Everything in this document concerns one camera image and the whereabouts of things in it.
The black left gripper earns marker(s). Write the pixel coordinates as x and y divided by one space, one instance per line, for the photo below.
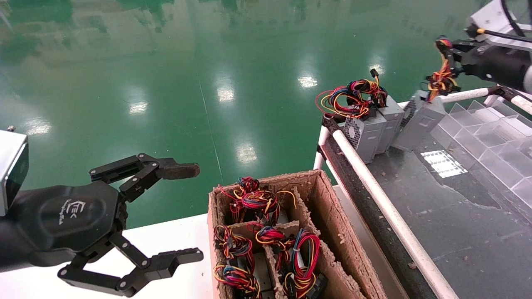
62 216

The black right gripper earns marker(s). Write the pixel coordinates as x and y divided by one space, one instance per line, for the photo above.
498 66

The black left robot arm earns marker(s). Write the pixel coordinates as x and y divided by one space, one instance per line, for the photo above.
12 249

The black pipe joint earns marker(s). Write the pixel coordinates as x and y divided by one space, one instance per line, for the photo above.
501 90
332 123

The clear acrylic divider tray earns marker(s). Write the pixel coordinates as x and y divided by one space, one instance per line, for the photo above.
486 145

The grey power supply plain side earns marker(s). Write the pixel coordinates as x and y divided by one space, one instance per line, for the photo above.
392 120

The grey power supply fan grille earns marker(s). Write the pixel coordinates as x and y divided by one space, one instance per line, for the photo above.
368 139

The white pipe leg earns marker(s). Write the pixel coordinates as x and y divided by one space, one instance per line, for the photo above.
323 137

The brown cardboard divider box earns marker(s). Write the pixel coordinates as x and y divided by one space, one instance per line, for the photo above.
332 216

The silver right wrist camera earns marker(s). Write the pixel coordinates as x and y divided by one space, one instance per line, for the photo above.
490 16

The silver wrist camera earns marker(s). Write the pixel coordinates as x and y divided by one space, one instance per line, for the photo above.
490 16
10 166

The short white pipe rail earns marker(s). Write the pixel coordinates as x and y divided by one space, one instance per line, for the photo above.
523 104

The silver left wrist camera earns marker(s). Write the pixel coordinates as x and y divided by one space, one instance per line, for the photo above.
10 166

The long white pipe rail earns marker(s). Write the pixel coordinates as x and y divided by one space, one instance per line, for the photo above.
390 216

